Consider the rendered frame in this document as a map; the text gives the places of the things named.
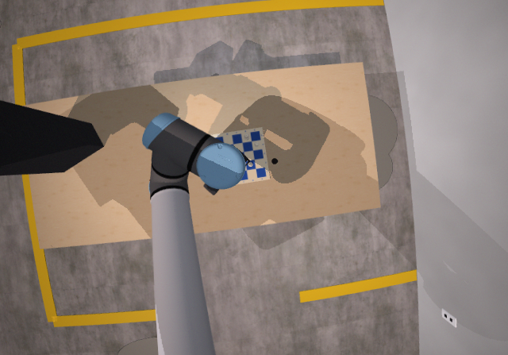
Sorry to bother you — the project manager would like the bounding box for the blue and white checkered chessboard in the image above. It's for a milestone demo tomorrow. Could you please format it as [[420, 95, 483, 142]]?
[[211, 127, 270, 184]]

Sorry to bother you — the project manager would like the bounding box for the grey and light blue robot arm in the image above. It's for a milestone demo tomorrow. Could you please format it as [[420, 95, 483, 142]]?
[[142, 113, 246, 355]]

